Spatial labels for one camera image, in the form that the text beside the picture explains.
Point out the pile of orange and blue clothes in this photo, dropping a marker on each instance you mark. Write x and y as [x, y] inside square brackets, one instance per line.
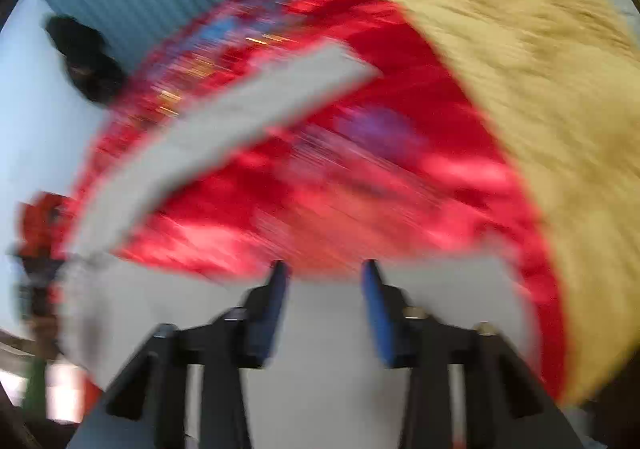
[42, 229]

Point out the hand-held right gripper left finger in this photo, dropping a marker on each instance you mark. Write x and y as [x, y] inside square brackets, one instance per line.
[272, 314]

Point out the black hanging clothes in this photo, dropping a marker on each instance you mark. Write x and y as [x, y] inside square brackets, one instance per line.
[90, 64]

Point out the red floral satin blanket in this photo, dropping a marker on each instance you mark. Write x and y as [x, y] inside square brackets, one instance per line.
[400, 189]

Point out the yellow fleece blanket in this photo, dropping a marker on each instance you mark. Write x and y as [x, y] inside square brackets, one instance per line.
[550, 104]

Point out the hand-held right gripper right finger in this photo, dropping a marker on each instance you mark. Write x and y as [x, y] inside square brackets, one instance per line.
[376, 314]

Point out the grey pants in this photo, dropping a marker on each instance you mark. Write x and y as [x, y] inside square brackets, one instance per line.
[225, 129]

